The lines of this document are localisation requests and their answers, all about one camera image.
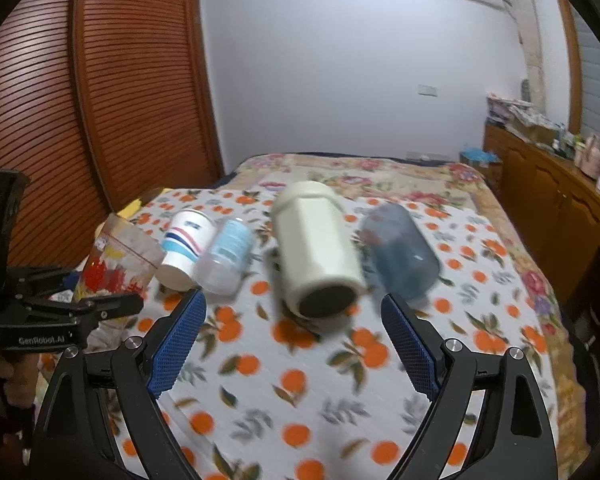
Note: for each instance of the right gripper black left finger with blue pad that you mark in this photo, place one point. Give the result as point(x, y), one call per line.
point(73, 437)

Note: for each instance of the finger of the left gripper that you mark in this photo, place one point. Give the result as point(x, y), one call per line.
point(112, 305)

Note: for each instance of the white paper cup striped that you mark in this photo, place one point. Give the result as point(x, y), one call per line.
point(188, 237)

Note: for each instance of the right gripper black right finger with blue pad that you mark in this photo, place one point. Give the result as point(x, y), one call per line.
point(512, 440)

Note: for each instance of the wooden sideboard cabinet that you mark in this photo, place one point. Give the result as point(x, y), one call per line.
point(555, 210)

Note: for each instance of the brown louvered wardrobe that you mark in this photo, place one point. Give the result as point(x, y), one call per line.
point(101, 102)

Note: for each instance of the blue packet on bed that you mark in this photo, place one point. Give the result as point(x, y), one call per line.
point(477, 158)

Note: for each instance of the clear plastic cup blue label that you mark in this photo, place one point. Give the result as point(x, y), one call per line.
point(220, 269)

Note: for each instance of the cream plastic mug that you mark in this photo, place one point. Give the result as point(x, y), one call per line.
point(321, 274)

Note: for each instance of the orange print white cloth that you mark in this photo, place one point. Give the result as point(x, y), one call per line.
point(265, 395)

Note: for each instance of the clutter on sideboard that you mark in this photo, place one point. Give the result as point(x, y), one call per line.
point(527, 123)

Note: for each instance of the blue translucent cup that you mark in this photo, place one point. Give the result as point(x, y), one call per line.
point(402, 258)

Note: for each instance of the person's left hand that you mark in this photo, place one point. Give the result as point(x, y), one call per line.
point(21, 377)

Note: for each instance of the white wall switch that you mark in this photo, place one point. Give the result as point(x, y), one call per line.
point(424, 90)

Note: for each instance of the floral bed blanket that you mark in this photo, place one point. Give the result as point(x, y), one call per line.
point(443, 186)

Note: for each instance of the clear glass red character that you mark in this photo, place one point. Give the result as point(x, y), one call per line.
point(123, 259)

